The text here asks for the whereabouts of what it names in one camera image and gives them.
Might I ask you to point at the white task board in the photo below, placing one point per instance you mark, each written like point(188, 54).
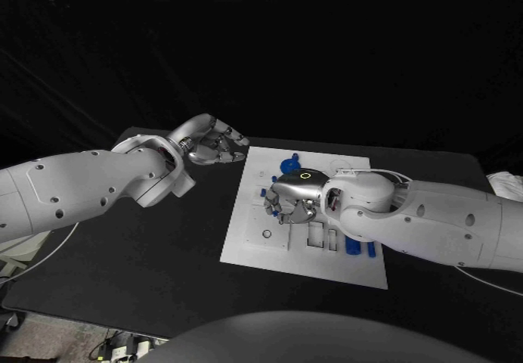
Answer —
point(260, 255)

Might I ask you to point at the white power strip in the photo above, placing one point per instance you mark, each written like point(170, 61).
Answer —
point(122, 351)

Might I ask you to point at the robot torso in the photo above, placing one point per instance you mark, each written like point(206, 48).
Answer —
point(309, 340)

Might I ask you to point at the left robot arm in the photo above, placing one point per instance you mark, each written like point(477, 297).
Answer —
point(80, 181)

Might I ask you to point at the thick blue cylinder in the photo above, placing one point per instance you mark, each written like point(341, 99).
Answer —
point(351, 247)

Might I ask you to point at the blue gear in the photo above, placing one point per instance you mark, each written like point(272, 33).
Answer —
point(288, 166)

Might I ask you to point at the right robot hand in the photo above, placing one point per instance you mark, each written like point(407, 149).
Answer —
point(298, 187)

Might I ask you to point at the white cloth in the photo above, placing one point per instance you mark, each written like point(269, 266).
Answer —
point(508, 185)

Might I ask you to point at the blue peg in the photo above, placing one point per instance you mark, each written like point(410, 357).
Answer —
point(275, 213)

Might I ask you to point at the thin blue cylinder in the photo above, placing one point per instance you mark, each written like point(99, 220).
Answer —
point(370, 251)

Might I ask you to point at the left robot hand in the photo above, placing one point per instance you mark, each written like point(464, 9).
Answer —
point(203, 133)

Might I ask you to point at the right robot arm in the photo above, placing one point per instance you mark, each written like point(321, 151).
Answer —
point(428, 221)

